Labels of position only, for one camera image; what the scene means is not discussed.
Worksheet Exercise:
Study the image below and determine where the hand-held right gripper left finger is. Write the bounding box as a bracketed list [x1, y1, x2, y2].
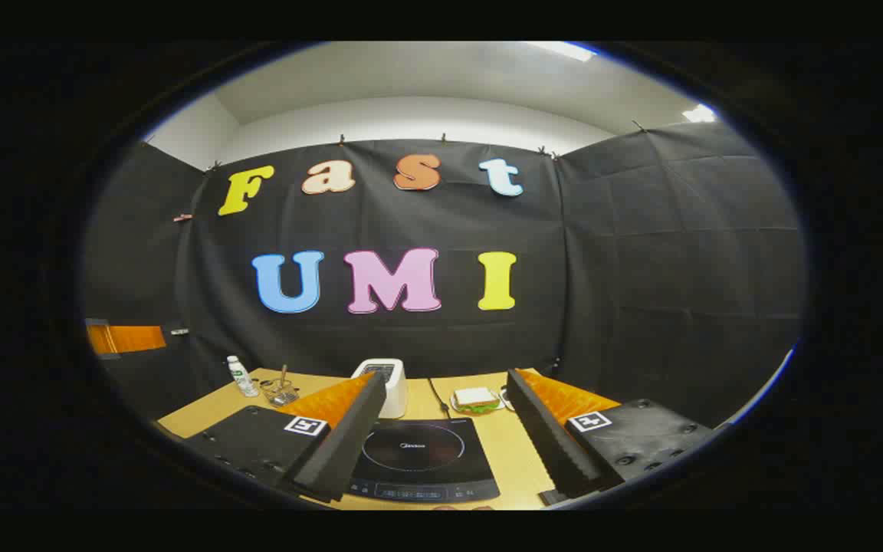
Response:
[181, 371, 389, 505]

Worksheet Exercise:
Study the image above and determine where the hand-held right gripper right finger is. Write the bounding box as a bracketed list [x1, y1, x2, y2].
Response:
[504, 368, 717, 508]

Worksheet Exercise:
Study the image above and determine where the black induction cooktop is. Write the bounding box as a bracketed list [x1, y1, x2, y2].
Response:
[346, 418, 501, 504]

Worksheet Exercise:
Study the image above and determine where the white toaster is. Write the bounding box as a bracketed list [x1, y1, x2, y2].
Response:
[350, 358, 409, 419]

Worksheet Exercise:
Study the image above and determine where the white green-label drink bottle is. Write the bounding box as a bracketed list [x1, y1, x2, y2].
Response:
[226, 355, 260, 398]

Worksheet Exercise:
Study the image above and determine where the metal wire basket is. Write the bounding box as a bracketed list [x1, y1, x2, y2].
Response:
[261, 378, 300, 407]

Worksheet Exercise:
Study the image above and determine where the black power cable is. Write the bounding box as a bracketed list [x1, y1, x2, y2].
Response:
[428, 377, 451, 421]

